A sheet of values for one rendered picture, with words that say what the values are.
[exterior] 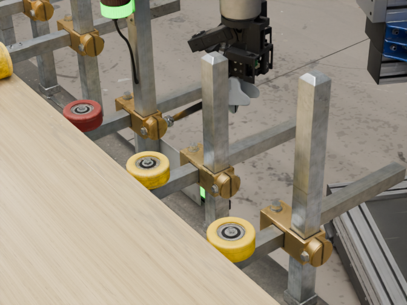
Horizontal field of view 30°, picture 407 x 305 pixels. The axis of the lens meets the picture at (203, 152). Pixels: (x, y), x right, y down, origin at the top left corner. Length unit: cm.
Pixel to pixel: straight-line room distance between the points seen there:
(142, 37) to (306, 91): 49
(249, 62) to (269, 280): 41
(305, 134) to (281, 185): 170
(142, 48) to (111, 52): 232
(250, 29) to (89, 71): 55
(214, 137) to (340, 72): 229
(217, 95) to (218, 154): 13
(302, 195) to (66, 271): 39
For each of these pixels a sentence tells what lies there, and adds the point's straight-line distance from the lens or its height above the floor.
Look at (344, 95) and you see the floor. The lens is 347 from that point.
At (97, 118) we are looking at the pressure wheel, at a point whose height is 90.
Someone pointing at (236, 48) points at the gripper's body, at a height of 108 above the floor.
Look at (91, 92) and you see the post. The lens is 184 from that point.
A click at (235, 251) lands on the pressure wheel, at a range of 122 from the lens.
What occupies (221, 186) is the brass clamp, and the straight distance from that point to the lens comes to 144.
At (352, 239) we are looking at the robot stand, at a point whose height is 22.
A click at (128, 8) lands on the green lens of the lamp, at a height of 113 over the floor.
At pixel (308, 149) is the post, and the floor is 105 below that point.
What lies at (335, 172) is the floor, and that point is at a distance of 296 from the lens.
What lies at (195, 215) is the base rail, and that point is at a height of 70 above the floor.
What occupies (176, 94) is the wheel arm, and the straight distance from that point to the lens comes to 172.
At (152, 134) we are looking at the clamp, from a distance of 162.
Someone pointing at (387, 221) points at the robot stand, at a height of 21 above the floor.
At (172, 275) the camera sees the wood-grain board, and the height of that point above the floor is 90.
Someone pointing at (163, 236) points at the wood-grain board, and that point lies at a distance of 125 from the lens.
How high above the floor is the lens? 171
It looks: 34 degrees down
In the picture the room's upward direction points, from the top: 2 degrees counter-clockwise
